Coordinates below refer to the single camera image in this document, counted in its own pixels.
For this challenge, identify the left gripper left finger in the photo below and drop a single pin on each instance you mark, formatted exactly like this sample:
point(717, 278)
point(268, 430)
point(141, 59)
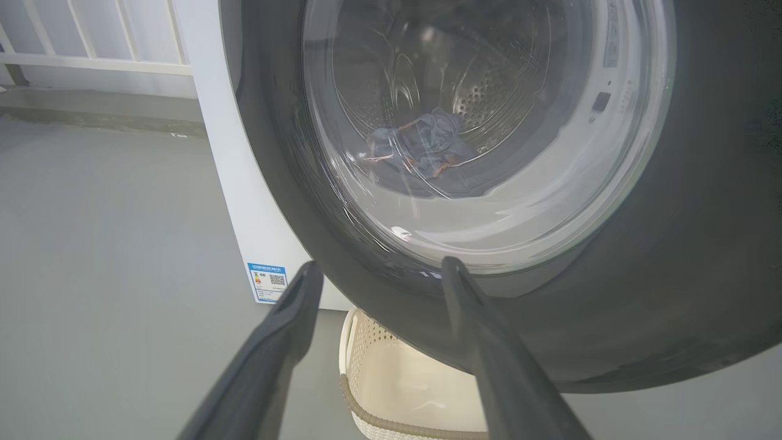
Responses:
point(269, 366)

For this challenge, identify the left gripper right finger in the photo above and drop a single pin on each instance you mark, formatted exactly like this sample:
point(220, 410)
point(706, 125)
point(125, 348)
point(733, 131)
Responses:
point(507, 379)

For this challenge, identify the black round glass washer door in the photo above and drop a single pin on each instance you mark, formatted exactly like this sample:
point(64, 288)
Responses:
point(702, 244)

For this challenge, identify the blue cartoon print garment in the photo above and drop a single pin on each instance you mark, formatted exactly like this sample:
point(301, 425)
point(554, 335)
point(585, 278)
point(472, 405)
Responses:
point(382, 145)
point(437, 137)

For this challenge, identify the white front-load washing machine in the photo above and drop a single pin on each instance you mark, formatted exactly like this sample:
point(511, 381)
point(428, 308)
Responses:
point(244, 214)

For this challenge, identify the steel washing machine drum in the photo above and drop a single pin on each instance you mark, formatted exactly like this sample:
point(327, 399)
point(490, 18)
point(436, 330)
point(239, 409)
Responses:
point(489, 91)

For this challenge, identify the blue energy label sticker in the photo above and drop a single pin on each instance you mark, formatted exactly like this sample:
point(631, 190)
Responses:
point(267, 282)

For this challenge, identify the cream perforated laundry basket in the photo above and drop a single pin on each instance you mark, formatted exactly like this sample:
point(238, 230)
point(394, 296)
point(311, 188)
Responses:
point(403, 385)

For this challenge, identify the white slatted railing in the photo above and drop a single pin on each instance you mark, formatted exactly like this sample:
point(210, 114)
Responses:
point(91, 63)

